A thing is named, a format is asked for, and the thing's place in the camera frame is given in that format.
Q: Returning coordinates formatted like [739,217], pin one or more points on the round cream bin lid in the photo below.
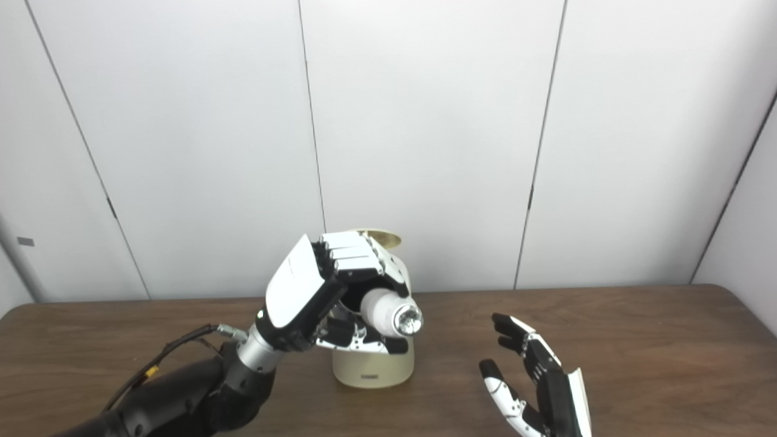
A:
[385,238]

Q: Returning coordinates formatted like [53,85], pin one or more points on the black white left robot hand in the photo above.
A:
[297,291]

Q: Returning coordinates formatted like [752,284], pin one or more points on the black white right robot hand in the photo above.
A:
[555,400]

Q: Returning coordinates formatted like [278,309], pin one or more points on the cream-colored desktop bin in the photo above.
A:
[373,367]

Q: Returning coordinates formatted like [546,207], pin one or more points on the small white plastic bottle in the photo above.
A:
[382,311]

